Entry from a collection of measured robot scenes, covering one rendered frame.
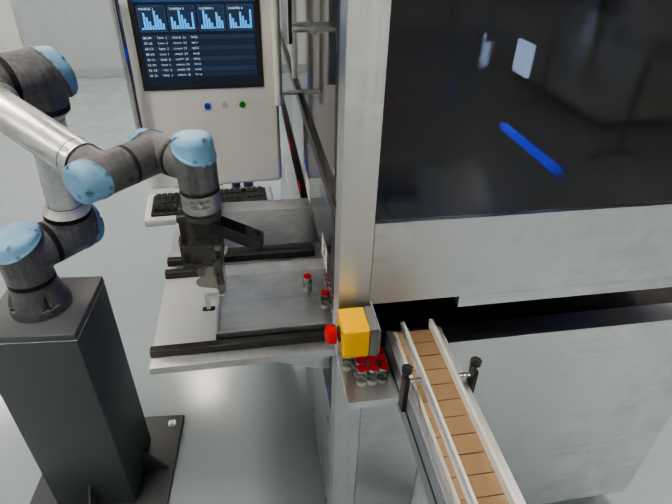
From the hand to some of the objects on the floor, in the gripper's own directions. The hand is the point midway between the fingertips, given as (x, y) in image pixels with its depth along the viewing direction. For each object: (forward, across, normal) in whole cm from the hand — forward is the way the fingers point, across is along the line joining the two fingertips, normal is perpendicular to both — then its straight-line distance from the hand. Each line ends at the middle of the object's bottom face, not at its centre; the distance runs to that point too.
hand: (224, 288), depth 112 cm
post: (+100, +9, +26) cm, 104 cm away
